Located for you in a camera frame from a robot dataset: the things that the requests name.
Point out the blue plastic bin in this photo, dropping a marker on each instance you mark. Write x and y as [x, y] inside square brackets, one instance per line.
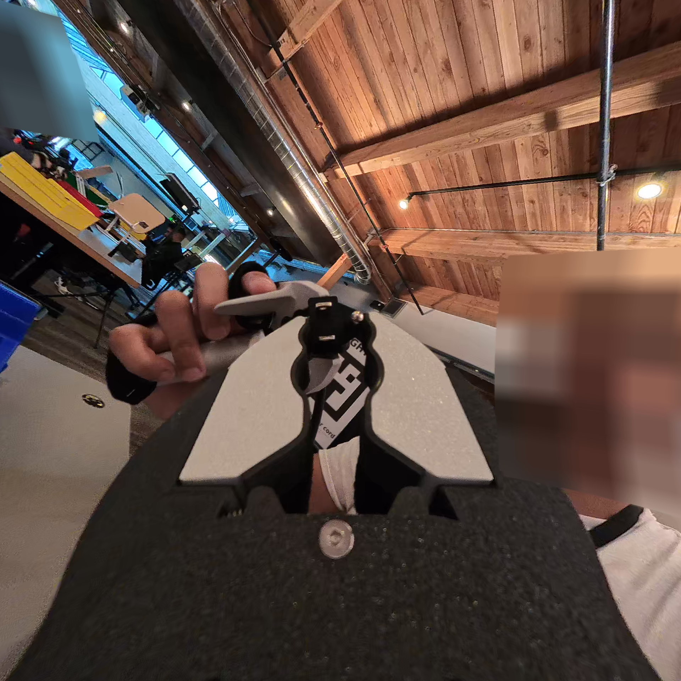
[13, 319]

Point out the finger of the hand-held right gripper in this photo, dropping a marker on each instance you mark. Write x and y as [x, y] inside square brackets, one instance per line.
[321, 375]
[276, 303]

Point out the wooden table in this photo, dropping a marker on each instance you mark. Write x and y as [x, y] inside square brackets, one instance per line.
[64, 229]

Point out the black round desk grommet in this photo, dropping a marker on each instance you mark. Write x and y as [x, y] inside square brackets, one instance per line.
[93, 400]

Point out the yellow storage bins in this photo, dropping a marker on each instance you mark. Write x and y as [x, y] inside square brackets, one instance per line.
[37, 186]

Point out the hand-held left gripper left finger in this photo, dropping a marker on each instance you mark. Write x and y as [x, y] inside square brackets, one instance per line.
[250, 415]

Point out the black ceiling pipe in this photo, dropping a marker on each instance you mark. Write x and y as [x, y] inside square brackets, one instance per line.
[505, 184]

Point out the round ceiling light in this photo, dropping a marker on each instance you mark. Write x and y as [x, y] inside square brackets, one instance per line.
[649, 190]

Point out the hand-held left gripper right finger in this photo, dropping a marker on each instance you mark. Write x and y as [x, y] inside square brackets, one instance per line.
[420, 409]

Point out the spiral metal duct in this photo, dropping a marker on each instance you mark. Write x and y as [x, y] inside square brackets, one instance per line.
[287, 159]

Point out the grey ceiling pipe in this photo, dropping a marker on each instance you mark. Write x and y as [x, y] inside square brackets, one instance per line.
[606, 106]

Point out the person's right hand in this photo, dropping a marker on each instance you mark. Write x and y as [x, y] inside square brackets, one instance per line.
[175, 330]

